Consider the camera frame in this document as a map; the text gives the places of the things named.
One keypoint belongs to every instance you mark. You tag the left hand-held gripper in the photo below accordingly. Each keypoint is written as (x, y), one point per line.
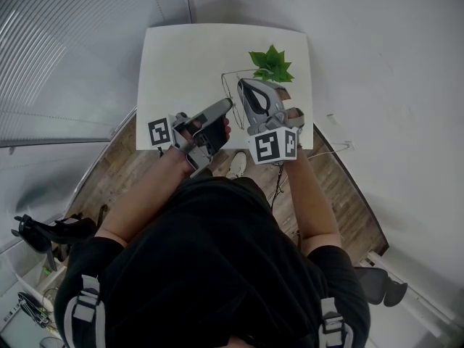
(159, 132)

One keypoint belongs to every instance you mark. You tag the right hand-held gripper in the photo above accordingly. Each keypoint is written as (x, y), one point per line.
(268, 147)

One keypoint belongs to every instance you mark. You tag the person's right forearm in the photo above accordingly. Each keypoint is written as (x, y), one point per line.
(315, 209)

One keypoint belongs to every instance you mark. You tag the person's left forearm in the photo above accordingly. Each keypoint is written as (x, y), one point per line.
(141, 201)

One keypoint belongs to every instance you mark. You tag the person's left hand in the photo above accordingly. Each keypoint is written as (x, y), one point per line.
(228, 129)

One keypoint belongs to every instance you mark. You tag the person's right hand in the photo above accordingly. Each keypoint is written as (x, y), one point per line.
(295, 114)

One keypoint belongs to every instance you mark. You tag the green artificial plant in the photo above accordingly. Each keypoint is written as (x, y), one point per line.
(272, 64)

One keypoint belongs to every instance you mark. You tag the person's white right shoe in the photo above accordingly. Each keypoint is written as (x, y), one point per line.
(236, 164)

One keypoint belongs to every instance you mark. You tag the person's black clothing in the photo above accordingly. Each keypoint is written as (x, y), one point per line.
(217, 267)

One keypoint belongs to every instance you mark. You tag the grey window blinds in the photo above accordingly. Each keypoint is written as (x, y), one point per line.
(54, 49)

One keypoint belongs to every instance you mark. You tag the black office chair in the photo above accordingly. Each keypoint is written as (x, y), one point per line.
(32, 234)

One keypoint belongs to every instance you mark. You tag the black mesh chair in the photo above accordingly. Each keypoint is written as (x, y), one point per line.
(373, 285)

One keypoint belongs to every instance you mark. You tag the white side desk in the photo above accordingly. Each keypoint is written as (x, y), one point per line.
(14, 303)

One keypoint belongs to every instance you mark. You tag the white wall trunking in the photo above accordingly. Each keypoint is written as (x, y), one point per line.
(424, 296)

